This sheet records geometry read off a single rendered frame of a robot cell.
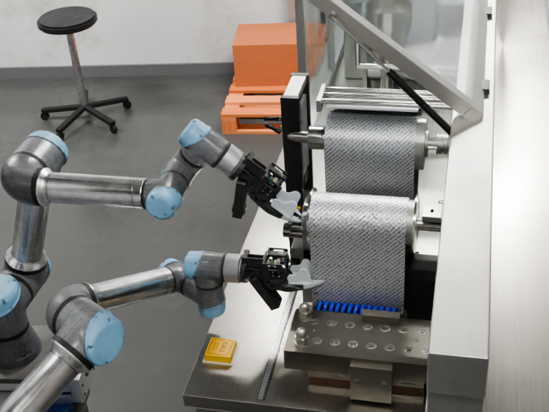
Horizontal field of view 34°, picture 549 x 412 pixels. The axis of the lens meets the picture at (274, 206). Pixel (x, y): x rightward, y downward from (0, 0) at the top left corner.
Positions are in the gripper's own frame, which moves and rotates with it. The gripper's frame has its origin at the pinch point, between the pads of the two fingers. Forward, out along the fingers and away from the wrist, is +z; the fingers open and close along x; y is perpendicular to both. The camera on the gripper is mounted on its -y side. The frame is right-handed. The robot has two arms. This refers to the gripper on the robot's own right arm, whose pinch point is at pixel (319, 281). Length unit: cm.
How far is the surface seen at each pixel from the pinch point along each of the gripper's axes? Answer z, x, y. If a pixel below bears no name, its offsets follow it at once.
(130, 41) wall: -187, 338, -84
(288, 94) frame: -13, 35, 35
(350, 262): 8.2, -0.3, 7.1
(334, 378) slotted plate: 6.5, -18.9, -14.8
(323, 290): 0.9, -0.3, -2.6
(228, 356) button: -22.3, -13.2, -16.7
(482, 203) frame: 38, -45, 56
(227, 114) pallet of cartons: -103, 265, -96
